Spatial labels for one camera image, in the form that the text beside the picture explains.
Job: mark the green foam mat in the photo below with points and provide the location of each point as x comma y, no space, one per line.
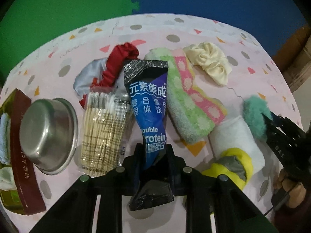
28,24

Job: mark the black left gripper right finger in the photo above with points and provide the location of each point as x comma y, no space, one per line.
181,179

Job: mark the blue protein drink sachet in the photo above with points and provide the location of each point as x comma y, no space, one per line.
146,84

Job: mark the white towel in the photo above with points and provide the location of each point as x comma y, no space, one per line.
235,133

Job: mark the yellow grey soft slipper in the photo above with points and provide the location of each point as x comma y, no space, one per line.
234,163

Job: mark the light blue satin scrunchie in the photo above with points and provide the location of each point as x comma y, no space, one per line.
92,73

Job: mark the stainless steel bowl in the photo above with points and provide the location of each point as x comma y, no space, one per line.
49,134

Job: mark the teal fluffy pompom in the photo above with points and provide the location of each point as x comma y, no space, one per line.
254,110

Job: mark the operator hand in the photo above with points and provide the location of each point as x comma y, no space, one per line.
296,191

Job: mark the blue foam mat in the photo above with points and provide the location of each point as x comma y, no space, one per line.
271,22

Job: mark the pack of cotton swabs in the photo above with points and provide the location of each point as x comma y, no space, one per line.
107,115

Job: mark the green pink striped towel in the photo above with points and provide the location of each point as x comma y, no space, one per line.
193,113

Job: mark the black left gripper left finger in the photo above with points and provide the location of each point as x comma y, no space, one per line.
124,179

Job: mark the red scrunchie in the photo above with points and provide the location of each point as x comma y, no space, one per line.
114,66

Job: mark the pink patterned tablecloth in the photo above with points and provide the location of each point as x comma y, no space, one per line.
137,125

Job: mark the cream satin scrunchie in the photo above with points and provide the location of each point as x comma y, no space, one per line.
211,59

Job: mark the brown cardboard box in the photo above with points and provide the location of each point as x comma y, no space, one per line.
293,58

